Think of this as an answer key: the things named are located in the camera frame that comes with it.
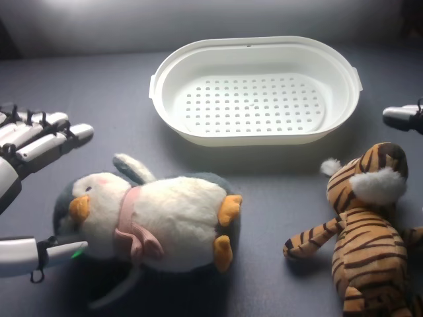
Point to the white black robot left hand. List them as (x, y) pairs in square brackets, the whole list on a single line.
[(36, 145)]

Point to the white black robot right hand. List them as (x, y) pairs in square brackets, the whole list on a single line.
[(401, 114)]

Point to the orange striped tiger plush toy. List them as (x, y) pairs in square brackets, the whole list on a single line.
[(370, 237)]

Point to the white perforated plastic oval basket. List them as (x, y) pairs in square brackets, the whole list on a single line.
[(254, 105)]

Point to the grey white penguin plush toy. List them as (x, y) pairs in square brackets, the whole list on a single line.
[(172, 214)]

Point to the grey table cloth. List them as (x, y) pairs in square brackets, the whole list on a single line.
[(281, 195)]

